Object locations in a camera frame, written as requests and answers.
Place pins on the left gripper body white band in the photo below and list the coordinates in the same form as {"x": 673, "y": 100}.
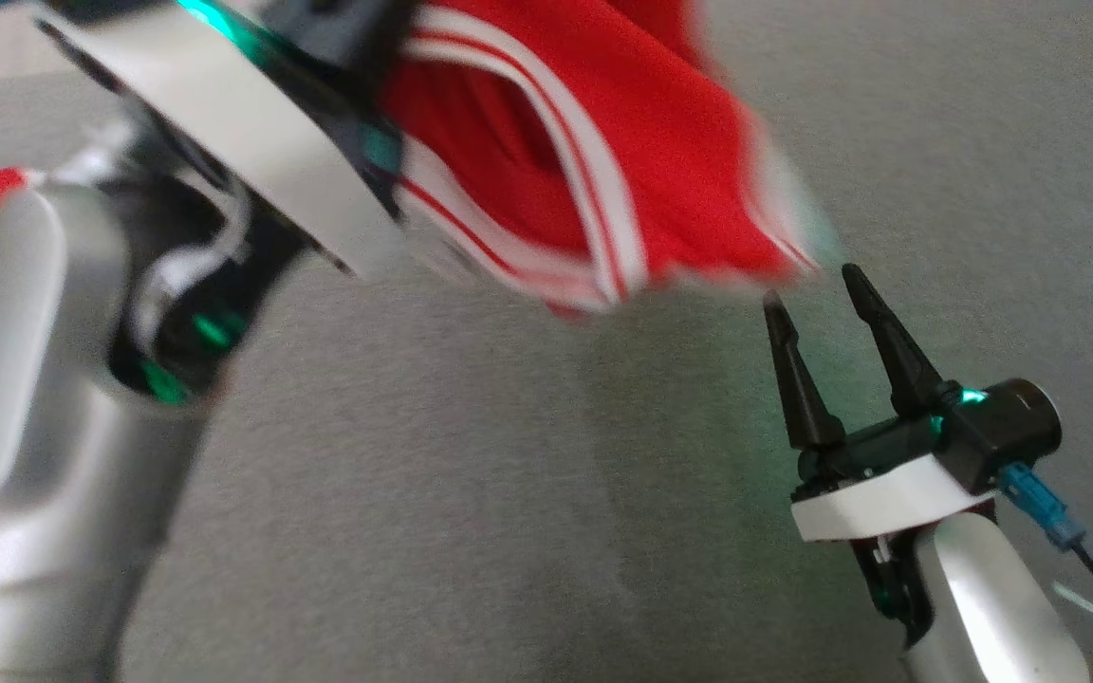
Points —
{"x": 252, "y": 123}

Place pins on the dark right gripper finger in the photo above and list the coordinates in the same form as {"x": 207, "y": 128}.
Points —
{"x": 898, "y": 351}
{"x": 798, "y": 389}

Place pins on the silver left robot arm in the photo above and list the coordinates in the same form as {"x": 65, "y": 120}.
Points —
{"x": 25, "y": 398}

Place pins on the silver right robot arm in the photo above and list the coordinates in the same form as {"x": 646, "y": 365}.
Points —
{"x": 992, "y": 607}

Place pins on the red garment with white stripes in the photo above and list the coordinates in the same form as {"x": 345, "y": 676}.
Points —
{"x": 660, "y": 123}

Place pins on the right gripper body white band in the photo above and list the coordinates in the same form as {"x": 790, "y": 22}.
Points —
{"x": 879, "y": 493}

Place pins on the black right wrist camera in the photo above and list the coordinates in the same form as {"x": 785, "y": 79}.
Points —
{"x": 1016, "y": 422}

